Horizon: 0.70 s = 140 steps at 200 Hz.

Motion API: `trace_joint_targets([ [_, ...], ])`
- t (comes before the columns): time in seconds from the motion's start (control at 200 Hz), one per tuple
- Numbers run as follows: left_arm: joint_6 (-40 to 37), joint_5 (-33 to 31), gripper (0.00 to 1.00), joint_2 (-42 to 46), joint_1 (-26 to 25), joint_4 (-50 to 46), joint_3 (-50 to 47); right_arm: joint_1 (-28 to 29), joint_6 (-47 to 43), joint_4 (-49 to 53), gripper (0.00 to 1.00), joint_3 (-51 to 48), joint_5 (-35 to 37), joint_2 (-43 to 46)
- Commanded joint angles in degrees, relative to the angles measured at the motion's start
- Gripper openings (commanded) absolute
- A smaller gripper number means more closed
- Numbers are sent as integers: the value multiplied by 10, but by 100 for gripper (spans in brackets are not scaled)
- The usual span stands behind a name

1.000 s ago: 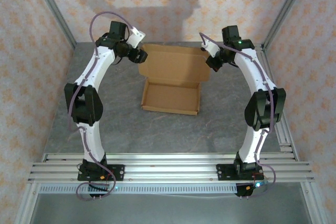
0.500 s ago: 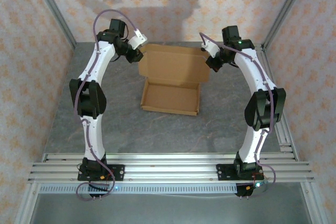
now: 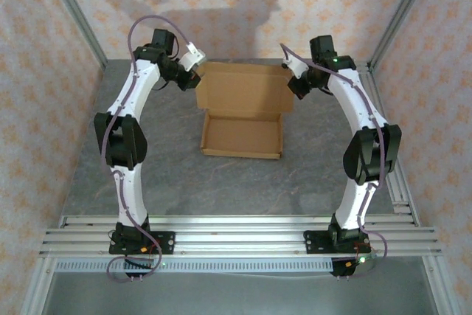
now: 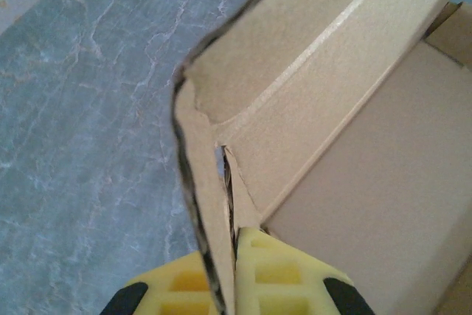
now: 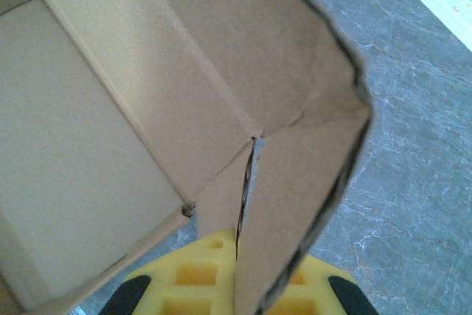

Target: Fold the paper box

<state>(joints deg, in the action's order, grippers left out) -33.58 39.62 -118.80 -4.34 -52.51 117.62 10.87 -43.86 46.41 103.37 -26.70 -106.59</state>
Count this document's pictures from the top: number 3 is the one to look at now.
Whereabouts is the brown cardboard box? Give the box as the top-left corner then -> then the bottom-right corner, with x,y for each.
195,62 -> 294,160

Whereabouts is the grey metal sheet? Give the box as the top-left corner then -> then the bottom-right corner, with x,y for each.
40,270 -> 440,315

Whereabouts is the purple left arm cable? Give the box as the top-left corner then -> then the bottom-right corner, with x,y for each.
100,15 -> 195,283

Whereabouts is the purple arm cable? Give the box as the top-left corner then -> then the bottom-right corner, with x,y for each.
100,15 -> 195,283
279,42 -> 389,280

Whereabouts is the aluminium frame post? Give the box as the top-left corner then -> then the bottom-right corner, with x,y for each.
38,0 -> 108,71
368,0 -> 439,71

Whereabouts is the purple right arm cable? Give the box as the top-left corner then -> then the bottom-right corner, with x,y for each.
279,42 -> 389,280

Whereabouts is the aluminium side rail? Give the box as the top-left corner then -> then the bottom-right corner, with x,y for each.
355,60 -> 420,228

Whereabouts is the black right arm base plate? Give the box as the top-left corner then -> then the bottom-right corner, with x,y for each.
304,230 -> 370,256

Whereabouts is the aluminium mounting rail beam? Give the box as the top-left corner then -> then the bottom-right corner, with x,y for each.
38,213 -> 443,259

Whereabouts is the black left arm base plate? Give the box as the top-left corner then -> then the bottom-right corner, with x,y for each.
109,231 -> 176,256

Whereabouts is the black terminal block with wires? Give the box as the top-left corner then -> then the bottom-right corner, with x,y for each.
123,255 -> 156,280
330,253 -> 378,280

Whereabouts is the slotted grey cable duct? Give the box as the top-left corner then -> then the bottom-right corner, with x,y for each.
55,259 -> 335,274

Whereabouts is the aluminium frame leg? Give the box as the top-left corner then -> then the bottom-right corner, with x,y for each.
21,255 -> 57,315
422,255 -> 457,315

